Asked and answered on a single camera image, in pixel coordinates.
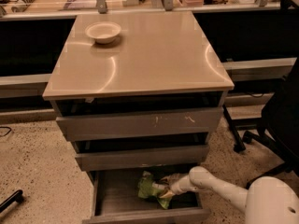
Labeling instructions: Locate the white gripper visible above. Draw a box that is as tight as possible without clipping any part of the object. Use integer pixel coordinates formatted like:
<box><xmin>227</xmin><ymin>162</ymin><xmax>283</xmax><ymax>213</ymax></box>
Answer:
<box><xmin>159</xmin><ymin>173</ymin><xmax>195</xmax><ymax>199</ymax></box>

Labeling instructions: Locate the green rice chip bag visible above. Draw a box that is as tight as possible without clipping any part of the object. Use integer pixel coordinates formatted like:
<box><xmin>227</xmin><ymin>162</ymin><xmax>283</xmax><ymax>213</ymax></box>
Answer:
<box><xmin>137</xmin><ymin>171</ymin><xmax>171</xmax><ymax>209</ymax></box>

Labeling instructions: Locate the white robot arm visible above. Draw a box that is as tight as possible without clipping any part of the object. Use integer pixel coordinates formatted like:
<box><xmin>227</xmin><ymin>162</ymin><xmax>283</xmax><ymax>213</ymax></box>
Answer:
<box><xmin>159</xmin><ymin>166</ymin><xmax>299</xmax><ymax>224</ymax></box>

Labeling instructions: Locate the grey bottom drawer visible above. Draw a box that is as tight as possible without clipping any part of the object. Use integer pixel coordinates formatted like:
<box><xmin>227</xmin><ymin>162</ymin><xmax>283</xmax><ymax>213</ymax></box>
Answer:
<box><xmin>82</xmin><ymin>164</ymin><xmax>211</xmax><ymax>224</ymax></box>

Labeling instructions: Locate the grey drawer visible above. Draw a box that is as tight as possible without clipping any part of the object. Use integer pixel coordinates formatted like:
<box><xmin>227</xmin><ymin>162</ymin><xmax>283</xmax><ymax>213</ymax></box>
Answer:
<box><xmin>82</xmin><ymin>164</ymin><xmax>211</xmax><ymax>224</ymax></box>
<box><xmin>56</xmin><ymin>107</ymin><xmax>222</xmax><ymax>142</ymax></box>
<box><xmin>75</xmin><ymin>145</ymin><xmax>209</xmax><ymax>172</ymax></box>

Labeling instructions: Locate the grey top drawer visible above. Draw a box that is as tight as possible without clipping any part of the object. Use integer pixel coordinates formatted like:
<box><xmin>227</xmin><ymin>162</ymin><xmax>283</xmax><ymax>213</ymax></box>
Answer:
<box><xmin>56</xmin><ymin>107</ymin><xmax>222</xmax><ymax>142</ymax></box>

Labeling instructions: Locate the grey middle drawer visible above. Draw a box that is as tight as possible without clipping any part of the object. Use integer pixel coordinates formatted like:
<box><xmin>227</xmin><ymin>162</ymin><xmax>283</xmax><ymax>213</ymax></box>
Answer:
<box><xmin>75</xmin><ymin>145</ymin><xmax>209</xmax><ymax>172</ymax></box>

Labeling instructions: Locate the grey drawer cabinet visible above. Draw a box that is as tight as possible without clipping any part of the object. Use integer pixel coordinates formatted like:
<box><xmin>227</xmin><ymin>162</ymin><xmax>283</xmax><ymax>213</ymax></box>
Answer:
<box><xmin>42</xmin><ymin>10</ymin><xmax>235</xmax><ymax>224</ymax></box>

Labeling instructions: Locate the black office chair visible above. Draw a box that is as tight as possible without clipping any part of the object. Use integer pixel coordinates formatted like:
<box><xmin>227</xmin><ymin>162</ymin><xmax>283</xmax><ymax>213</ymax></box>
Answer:
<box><xmin>242</xmin><ymin>60</ymin><xmax>299</xmax><ymax>189</ymax></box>

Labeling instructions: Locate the black chair leg left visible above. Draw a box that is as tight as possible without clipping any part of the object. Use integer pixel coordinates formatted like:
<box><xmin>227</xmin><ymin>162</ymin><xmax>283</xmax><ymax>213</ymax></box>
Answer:
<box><xmin>0</xmin><ymin>189</ymin><xmax>24</xmax><ymax>213</ymax></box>

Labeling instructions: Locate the white bowl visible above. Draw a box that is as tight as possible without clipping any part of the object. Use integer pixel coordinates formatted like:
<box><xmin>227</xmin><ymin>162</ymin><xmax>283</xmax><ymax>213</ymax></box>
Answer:
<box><xmin>85</xmin><ymin>21</ymin><xmax>121</xmax><ymax>44</ymax></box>

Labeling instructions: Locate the purple flat package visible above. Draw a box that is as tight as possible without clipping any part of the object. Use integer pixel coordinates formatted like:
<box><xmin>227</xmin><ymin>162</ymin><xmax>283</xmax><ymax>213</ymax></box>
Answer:
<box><xmin>64</xmin><ymin>0</ymin><xmax>96</xmax><ymax>10</ymax></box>

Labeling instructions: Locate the black floor cable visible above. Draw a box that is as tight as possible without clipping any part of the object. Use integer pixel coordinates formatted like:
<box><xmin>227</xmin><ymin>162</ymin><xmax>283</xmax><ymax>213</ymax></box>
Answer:
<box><xmin>0</xmin><ymin>125</ymin><xmax>13</xmax><ymax>138</ymax></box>

